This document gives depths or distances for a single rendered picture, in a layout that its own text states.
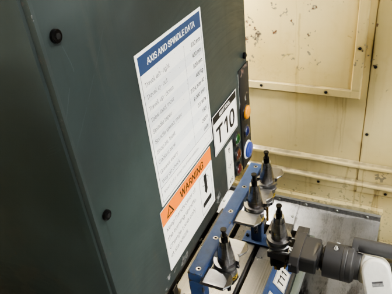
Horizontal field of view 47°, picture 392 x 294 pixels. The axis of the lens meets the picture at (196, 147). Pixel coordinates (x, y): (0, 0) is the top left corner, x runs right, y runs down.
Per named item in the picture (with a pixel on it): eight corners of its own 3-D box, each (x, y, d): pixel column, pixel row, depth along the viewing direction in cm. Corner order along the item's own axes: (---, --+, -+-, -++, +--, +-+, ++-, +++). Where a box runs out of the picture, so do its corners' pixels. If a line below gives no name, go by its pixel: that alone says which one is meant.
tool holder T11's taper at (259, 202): (251, 196, 129) (250, 177, 126) (265, 200, 127) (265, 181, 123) (244, 205, 126) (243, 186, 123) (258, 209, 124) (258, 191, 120)
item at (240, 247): (251, 244, 116) (250, 242, 116) (244, 259, 112) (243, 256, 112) (225, 237, 119) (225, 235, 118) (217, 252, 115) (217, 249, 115)
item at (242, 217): (263, 216, 124) (263, 214, 124) (257, 229, 120) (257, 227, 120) (240, 211, 127) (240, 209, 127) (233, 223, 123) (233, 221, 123)
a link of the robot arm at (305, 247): (300, 220, 117) (347, 230, 112) (299, 246, 123) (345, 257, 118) (287, 254, 108) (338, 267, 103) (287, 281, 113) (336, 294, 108)
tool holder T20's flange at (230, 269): (223, 253, 116) (222, 246, 114) (244, 262, 112) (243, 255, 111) (209, 269, 112) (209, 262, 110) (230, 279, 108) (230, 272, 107)
